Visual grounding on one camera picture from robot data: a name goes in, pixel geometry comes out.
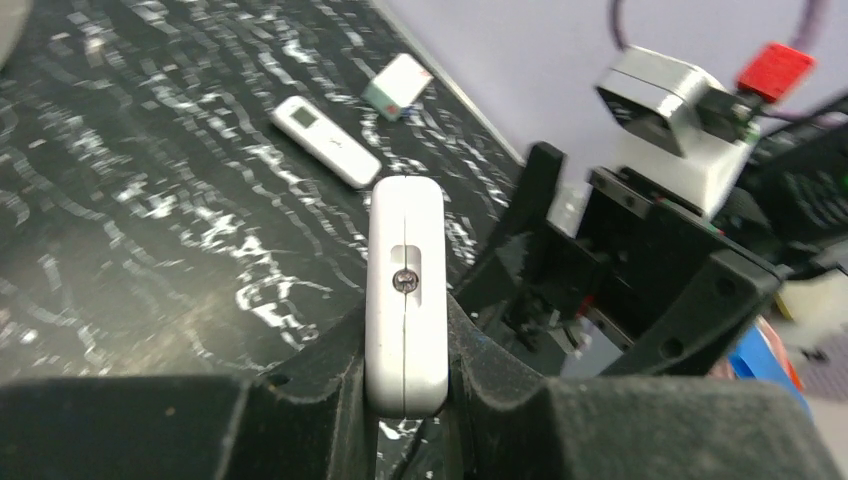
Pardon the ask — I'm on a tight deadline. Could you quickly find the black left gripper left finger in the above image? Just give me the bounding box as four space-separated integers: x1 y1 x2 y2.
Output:
1 306 377 479

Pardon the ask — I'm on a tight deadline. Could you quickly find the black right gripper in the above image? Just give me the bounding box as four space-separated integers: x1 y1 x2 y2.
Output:
455 142 782 377

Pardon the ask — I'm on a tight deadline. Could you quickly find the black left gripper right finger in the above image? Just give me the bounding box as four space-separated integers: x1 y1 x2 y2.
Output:
447 300 841 479

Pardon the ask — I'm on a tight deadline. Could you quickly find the white remote control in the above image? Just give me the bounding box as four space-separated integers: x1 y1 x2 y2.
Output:
365 176 449 419

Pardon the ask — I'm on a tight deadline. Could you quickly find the small grey remote control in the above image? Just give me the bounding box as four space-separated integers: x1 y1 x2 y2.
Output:
271 95 382 189

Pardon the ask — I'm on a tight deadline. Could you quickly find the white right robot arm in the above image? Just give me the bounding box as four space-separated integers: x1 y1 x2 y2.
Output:
456 96 847 376

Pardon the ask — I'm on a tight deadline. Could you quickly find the pink and blue basket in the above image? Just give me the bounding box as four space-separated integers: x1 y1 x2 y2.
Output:
727 317 811 415

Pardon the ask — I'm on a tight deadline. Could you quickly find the white battery box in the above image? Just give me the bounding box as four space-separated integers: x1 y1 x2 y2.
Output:
362 53 433 121

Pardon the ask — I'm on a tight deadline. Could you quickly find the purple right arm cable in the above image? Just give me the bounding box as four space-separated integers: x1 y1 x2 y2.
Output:
609 0 829 54

